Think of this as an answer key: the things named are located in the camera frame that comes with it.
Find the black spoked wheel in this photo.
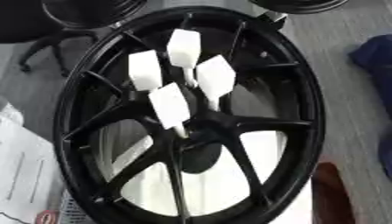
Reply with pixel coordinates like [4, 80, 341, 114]
[52, 5, 328, 224]

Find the black round wheel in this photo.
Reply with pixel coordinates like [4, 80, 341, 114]
[248, 0, 351, 15]
[39, 0, 151, 30]

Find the dark red chair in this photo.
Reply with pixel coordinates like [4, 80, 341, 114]
[311, 162, 357, 224]

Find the printed paper label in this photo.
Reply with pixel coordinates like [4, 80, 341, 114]
[33, 189, 97, 224]

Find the blue bag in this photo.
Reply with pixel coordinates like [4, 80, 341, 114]
[347, 34, 392, 179]

